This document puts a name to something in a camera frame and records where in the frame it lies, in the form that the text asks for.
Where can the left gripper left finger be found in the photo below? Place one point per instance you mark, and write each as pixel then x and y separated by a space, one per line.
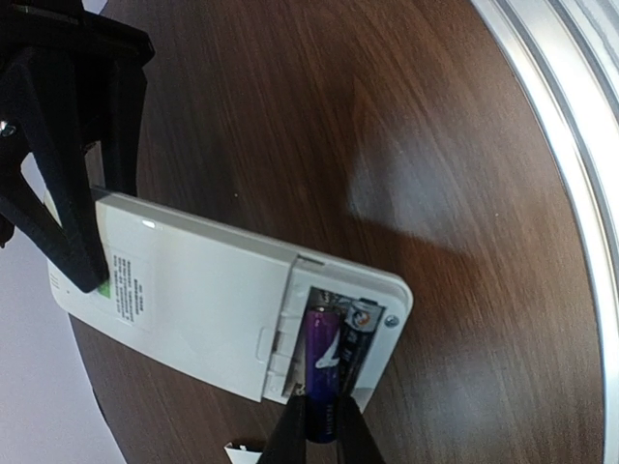
pixel 287 443

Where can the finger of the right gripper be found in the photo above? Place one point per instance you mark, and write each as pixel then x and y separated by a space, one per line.
pixel 111 100
pixel 45 191

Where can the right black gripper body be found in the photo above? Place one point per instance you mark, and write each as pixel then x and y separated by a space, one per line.
pixel 65 26

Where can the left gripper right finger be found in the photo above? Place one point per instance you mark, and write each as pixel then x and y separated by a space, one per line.
pixel 355 444

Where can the white battery cover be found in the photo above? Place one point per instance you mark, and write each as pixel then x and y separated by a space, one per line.
pixel 241 454

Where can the black silver AAA battery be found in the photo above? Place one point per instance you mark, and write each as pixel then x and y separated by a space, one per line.
pixel 359 326

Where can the purple AAA battery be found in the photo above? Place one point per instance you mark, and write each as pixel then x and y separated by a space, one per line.
pixel 322 330

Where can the white remote control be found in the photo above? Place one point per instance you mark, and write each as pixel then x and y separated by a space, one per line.
pixel 221 304

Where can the curved aluminium front rail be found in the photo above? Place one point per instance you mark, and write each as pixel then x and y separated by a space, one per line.
pixel 565 56

